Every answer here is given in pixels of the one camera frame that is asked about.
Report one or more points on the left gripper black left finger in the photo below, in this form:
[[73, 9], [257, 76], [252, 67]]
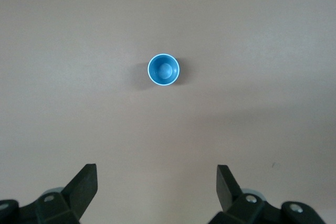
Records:
[[65, 205]]

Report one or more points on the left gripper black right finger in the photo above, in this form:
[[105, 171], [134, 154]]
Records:
[[236, 205]]

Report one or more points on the blue plastic cup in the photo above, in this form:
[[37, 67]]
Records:
[[164, 70]]

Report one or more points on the brown table cover sheet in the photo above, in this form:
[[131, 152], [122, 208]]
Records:
[[78, 51]]

